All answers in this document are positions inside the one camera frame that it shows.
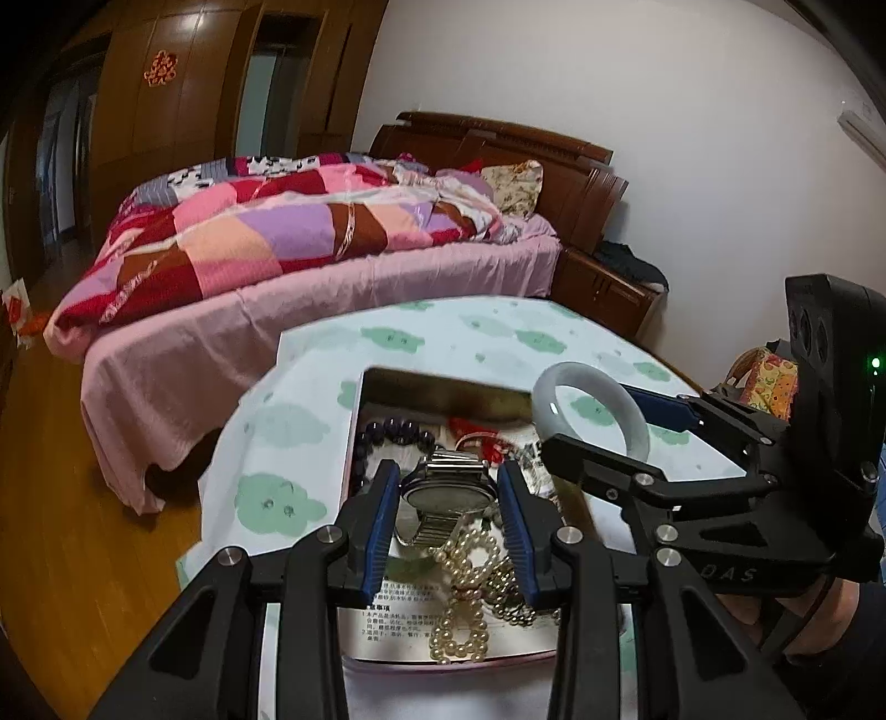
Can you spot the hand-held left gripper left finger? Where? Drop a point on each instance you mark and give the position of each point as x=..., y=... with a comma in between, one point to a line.
x=381, y=536

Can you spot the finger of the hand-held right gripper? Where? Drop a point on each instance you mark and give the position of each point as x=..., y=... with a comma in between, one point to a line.
x=657, y=408
x=595, y=471

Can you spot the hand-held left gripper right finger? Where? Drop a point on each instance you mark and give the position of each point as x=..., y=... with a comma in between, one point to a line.
x=516, y=536

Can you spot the silver metal watch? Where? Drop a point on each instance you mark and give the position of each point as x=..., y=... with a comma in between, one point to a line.
x=450, y=495

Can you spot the pale jade bangle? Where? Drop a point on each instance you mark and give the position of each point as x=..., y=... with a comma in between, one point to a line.
x=547, y=408

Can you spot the pink tin box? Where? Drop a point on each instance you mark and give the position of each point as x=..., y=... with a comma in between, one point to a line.
x=429, y=394

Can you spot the person's right hand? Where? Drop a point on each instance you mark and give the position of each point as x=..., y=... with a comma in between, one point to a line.
x=830, y=613

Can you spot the white printed paper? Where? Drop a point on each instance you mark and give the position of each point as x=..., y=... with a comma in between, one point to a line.
x=394, y=623

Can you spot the wooden nightstand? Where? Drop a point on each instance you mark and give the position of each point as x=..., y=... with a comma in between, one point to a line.
x=609, y=298

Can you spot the dark clothes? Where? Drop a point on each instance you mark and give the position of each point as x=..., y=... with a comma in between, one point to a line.
x=633, y=266

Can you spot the cloud print tablecloth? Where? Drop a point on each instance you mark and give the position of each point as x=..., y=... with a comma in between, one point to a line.
x=291, y=415

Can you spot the wooden headboard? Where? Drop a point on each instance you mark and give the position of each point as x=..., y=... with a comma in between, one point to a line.
x=567, y=180

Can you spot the bed with pink sheet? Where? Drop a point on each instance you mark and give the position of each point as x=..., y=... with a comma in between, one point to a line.
x=207, y=360

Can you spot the white air conditioner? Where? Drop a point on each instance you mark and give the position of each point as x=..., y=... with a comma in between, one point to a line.
x=865, y=131

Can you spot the floral pillow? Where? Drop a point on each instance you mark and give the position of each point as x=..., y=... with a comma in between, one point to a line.
x=516, y=185

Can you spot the patchwork quilt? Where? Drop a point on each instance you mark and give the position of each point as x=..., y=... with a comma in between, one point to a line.
x=277, y=228

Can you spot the red and white bag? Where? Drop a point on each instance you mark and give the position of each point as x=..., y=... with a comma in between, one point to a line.
x=17, y=308

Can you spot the brown wooden wardrobe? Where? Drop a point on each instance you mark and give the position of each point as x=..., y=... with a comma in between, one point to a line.
x=207, y=104

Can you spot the red knot decoration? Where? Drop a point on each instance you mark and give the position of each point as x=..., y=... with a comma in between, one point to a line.
x=160, y=68

